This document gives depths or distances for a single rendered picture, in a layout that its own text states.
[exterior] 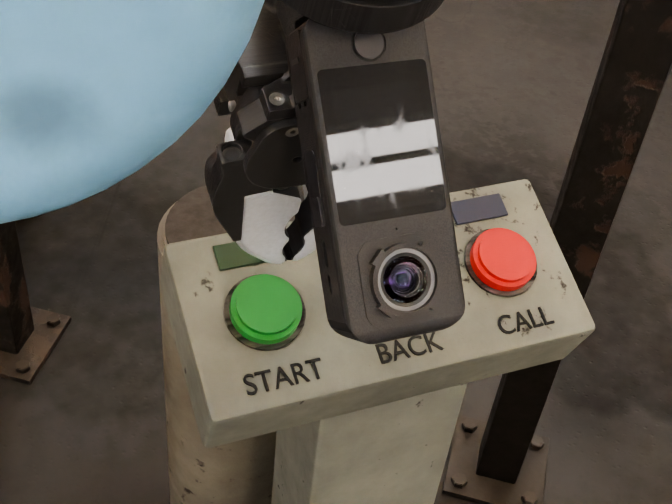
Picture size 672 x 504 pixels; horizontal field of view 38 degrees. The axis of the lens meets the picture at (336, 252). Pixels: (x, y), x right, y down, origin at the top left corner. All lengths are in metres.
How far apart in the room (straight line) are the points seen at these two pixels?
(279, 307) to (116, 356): 0.80
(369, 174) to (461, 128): 1.44
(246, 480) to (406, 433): 0.26
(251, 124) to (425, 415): 0.30
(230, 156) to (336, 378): 0.19
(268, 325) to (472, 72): 1.45
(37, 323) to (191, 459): 0.56
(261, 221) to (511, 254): 0.20
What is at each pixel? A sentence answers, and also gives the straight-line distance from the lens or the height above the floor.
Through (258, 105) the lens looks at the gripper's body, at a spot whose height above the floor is 0.79.
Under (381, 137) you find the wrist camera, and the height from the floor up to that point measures 0.80.
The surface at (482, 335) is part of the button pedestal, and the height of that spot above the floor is 0.59.
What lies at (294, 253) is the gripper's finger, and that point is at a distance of 0.47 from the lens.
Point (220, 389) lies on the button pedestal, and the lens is 0.52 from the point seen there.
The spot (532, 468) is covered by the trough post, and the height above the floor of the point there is 0.01.
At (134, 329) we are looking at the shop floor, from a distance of 1.35.
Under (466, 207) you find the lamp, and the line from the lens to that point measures 0.61.
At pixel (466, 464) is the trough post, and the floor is 0.01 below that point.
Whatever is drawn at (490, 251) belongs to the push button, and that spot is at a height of 0.61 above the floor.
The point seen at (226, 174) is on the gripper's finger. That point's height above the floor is 0.75.
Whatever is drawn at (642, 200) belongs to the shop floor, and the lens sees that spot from 1.72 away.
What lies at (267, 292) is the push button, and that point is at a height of 0.61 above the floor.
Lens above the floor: 0.99
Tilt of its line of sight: 42 degrees down
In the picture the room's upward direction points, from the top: 7 degrees clockwise
